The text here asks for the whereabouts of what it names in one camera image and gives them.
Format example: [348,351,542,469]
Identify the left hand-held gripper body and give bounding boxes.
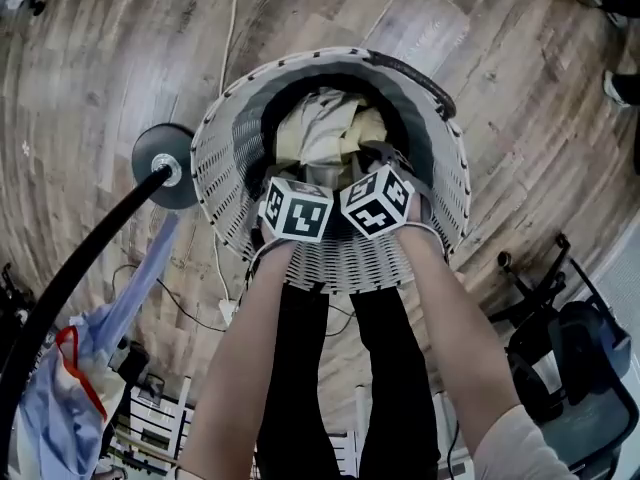
[256,175,336,244]

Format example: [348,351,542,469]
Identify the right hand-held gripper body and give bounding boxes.
[338,163,416,242]

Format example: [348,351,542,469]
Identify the yellow clothes garment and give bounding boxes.
[339,106,390,155]

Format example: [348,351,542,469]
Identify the pale yellow garment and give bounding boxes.
[274,90,361,169]

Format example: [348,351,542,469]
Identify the black coat rack stand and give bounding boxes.
[0,122,199,419]

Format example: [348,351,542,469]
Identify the white and blue garment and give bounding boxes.
[13,211,182,480]

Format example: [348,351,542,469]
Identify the person's right forearm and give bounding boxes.
[394,220,525,439]

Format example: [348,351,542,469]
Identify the person's left forearm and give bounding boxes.
[174,237,304,480]

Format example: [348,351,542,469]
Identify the white woven laundry basket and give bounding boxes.
[189,45,474,296]

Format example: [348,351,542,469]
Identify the small white power strip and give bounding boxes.
[218,298,241,325]

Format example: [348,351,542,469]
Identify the person's black trousers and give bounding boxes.
[253,277,442,480]

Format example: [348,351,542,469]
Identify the black office chair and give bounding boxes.
[489,232,640,477]

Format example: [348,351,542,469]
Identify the person's white shirt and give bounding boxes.
[471,403,584,480]

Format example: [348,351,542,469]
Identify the black cable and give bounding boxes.
[112,262,226,334]

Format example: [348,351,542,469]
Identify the white cable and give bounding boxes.
[212,0,245,319]

